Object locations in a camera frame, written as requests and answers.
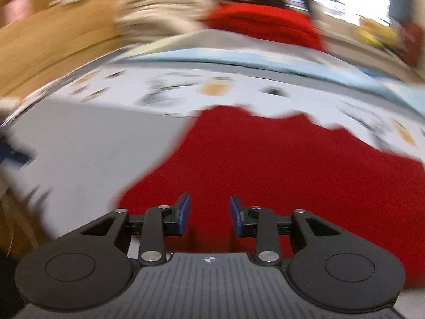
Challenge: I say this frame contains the dark red object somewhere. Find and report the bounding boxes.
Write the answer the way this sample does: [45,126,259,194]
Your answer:
[398,23,425,69]

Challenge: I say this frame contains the beige cloth pile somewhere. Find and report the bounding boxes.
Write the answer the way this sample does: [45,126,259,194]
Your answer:
[114,0,288,45]

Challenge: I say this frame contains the bright red cloth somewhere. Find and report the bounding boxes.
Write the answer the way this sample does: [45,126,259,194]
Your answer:
[204,3,329,53]

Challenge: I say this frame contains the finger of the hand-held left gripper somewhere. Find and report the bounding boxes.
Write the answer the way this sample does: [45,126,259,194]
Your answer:
[0,133,38,173]

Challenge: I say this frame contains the printed white sheet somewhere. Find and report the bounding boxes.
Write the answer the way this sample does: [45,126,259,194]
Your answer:
[20,66,425,160]

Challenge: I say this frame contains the wooden cabinet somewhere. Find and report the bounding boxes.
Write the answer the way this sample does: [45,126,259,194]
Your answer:
[0,0,142,107]

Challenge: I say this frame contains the yellow object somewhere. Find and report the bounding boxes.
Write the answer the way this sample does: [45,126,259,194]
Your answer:
[356,17,403,50]

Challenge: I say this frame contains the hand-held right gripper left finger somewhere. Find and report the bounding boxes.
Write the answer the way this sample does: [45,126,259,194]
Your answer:
[80,193,192,268]

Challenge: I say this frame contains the grey bed sheet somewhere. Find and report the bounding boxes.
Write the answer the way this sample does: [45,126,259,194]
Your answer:
[5,97,201,241]

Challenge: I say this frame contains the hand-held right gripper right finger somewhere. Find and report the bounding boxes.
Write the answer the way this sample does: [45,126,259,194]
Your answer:
[229,195,337,268]

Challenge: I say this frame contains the dark red knit sweater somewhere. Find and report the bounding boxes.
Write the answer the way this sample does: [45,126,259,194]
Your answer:
[111,104,425,289]

